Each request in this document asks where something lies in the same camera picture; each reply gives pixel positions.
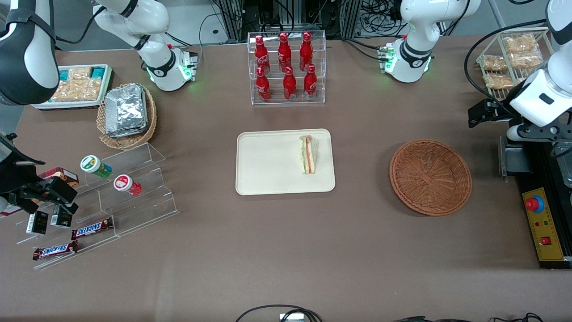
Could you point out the yellow control panel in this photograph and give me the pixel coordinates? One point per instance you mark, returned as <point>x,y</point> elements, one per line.
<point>547,228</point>

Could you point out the clear pack of crackers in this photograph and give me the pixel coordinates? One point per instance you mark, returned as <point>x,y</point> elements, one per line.
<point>79,74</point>
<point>76,91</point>

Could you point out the red lidded cup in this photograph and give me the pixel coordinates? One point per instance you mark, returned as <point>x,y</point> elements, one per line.
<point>125,184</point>

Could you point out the green lidded cup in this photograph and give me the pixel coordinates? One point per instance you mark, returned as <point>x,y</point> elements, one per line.
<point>94,165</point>

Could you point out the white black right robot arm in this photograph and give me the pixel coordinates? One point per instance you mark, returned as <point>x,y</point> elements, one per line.
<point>27,53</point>

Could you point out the small silver device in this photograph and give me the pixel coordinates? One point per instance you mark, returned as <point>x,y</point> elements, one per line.
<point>291,317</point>

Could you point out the triangular sandwich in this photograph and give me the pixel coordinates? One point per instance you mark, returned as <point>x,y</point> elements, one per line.
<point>308,154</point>

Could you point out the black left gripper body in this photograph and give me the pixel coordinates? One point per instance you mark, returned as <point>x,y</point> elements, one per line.
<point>502,110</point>

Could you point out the silver foil pack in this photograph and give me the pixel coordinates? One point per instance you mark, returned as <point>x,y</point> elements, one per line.
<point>125,107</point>
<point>129,133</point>

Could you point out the clear plastic container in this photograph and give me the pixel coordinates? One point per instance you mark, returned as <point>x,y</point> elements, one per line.
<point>564,165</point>

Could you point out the cream rectangular tray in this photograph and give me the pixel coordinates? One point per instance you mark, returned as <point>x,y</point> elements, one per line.
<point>268,163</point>

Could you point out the red brown carton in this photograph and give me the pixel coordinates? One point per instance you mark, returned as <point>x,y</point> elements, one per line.
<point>67,175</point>

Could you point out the teal snack pack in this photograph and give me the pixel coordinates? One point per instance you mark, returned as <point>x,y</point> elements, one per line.
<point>98,72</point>
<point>63,75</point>

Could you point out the brown round wicker basket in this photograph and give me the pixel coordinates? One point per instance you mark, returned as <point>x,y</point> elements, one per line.
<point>431,179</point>

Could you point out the snickers bar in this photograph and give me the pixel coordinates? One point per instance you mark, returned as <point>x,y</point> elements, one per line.
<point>54,251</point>
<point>91,229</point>

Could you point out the light oval wicker basket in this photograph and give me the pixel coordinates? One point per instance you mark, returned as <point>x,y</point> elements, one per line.
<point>129,143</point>

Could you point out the clear acrylic step display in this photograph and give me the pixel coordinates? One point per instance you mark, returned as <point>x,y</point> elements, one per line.
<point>147,210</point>

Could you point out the black yellow control box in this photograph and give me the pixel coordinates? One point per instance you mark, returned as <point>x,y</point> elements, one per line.
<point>527,179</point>

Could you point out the small black box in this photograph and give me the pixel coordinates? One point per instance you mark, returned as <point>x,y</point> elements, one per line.
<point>37,222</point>
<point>60,218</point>

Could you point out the red cola bottle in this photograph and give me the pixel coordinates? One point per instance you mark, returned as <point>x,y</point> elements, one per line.
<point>306,52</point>
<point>310,85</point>
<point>263,87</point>
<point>262,56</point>
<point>289,87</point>
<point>284,53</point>

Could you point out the bagged fried snack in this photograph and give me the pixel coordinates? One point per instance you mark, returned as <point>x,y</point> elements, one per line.
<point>499,81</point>
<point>526,60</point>
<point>494,63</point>
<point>519,43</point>

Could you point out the clear acrylic bottle rack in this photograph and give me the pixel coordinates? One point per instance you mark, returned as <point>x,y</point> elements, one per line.
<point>321,67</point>

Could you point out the white snack tray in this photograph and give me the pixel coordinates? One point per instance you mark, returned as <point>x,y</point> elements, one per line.
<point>67,105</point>

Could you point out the aluminium frame post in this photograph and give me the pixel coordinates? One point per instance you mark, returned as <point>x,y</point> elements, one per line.
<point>232,20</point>
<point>351,18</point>

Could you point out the grey metal bracket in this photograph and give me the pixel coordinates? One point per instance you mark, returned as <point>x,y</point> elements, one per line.
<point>514,158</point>

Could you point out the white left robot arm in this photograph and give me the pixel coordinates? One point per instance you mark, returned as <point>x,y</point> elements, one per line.
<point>415,27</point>

